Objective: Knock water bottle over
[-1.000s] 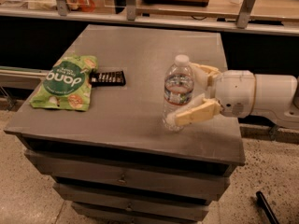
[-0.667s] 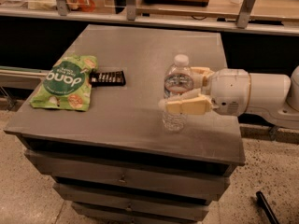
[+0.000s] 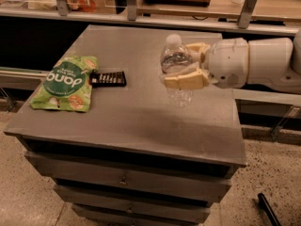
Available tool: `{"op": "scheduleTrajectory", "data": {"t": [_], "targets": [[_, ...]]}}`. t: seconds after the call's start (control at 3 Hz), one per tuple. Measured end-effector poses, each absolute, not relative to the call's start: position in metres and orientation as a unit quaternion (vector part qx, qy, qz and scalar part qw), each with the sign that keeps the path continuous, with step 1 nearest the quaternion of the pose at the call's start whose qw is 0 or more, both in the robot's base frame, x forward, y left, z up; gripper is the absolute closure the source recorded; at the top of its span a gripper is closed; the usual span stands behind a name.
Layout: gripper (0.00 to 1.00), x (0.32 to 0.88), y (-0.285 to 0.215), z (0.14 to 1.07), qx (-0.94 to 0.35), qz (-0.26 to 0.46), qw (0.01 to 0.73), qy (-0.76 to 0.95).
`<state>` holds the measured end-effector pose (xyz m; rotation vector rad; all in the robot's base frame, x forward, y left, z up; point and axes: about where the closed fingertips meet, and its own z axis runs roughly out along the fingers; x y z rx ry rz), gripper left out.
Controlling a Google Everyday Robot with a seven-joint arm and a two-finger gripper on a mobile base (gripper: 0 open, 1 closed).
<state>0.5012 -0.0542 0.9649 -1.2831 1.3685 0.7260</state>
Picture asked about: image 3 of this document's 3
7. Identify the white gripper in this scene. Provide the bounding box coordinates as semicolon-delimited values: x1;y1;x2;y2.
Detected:
160;38;248;90

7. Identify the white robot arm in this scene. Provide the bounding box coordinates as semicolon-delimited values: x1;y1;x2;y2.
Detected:
160;34;301;93

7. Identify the black chocolate bar wrapper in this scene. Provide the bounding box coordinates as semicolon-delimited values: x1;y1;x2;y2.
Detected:
89;72;127;88

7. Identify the wooden shelf counter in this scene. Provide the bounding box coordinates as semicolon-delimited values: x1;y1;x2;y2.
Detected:
0;0;301;37

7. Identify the grey drawer cabinet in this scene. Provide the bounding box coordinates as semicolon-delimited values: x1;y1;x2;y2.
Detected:
6;25;246;226

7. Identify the green snack chip bag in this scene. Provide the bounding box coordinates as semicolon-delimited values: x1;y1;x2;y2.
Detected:
30;56;99;112

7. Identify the orange bag on shelf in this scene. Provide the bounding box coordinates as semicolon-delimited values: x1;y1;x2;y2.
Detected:
67;0;96;12

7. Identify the black rod on floor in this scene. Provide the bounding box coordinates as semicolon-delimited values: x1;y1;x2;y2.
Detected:
258;193;281;226

